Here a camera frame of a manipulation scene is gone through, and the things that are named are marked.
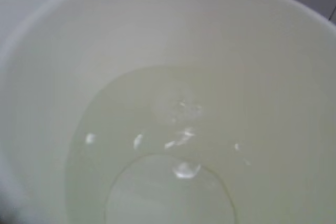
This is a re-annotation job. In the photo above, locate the white paper cup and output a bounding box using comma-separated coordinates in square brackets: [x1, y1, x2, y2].
[1, 0, 335, 223]

